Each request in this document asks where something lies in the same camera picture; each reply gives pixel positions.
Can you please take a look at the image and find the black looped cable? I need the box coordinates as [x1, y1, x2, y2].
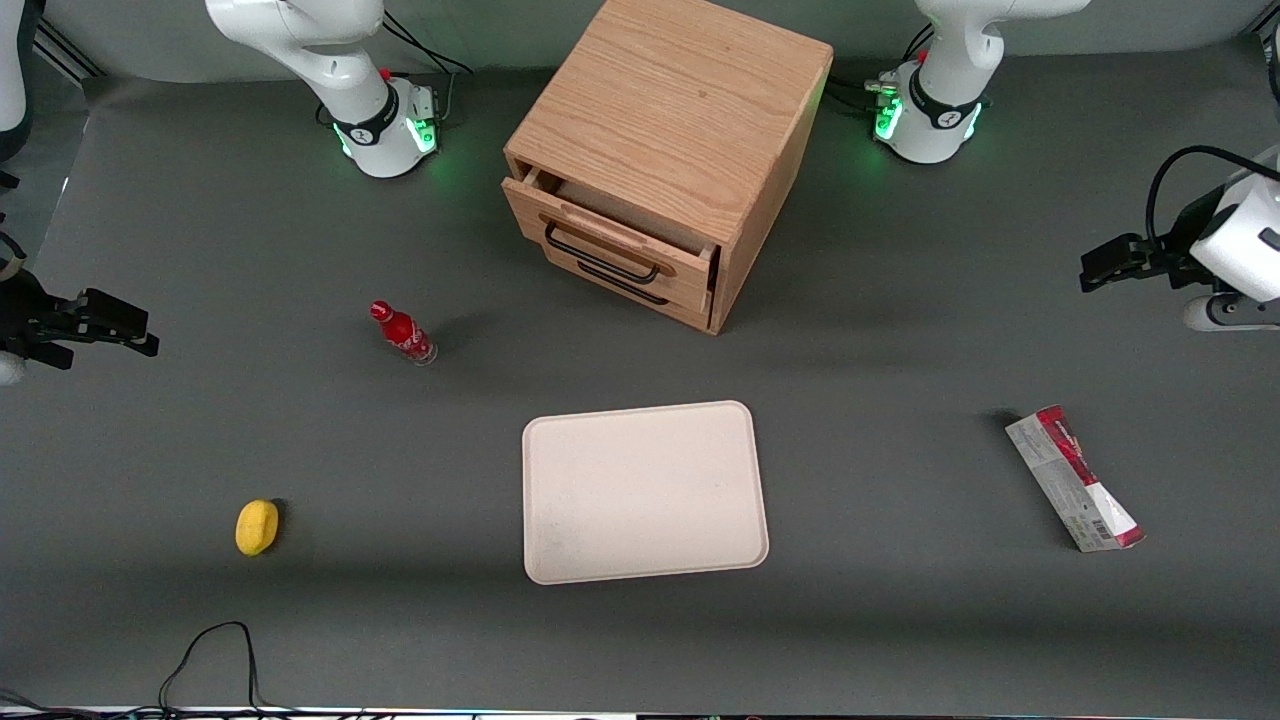
[157, 621, 267, 715]

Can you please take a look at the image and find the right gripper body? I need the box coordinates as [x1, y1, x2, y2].
[0, 269, 88, 371]

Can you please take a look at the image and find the wooden drawer with black handle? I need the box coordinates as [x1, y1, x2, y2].
[545, 250, 714, 335]
[502, 166, 721, 301]

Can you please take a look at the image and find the red cola bottle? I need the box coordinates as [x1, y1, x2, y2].
[369, 300, 439, 367]

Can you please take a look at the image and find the black base cable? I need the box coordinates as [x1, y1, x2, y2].
[828, 25, 933, 117]
[380, 10, 474, 123]

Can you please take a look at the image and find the beige plastic tray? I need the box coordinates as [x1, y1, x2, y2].
[521, 400, 771, 586]

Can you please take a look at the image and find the aluminium frame rail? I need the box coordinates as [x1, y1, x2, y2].
[33, 18, 104, 83]

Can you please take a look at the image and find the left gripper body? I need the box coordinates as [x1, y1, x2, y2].
[1150, 183, 1280, 301]

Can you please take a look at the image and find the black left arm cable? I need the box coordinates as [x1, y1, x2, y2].
[1145, 145, 1280, 253]

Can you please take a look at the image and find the red cookie box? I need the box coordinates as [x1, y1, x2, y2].
[1005, 405, 1147, 554]

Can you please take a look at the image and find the yellow lemon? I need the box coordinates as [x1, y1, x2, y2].
[235, 499, 281, 557]

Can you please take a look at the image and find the black right base cable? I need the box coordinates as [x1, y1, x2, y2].
[380, 10, 474, 123]

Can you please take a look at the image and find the wooden drawer cabinet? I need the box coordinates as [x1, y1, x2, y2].
[502, 0, 835, 336]

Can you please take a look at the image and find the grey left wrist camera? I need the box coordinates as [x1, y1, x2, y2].
[1184, 292, 1280, 332]

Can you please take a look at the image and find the black left base cable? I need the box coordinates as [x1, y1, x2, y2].
[828, 25, 933, 117]

